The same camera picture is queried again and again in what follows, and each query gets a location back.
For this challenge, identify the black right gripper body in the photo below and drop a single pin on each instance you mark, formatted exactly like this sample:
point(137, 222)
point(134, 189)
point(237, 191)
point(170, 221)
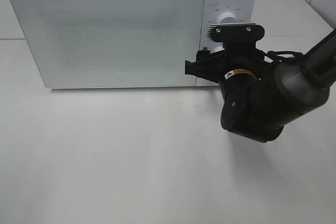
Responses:
point(240, 65)

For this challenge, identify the white upper power knob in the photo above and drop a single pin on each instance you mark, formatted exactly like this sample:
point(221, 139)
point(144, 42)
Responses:
point(227, 17)

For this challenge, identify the white microwave door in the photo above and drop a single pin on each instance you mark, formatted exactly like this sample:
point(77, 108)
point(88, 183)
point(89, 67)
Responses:
point(111, 43)

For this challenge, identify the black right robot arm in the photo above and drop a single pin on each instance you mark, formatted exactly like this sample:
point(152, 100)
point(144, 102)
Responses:
point(264, 91)

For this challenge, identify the white timer knob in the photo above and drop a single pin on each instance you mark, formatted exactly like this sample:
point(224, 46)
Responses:
point(217, 49)

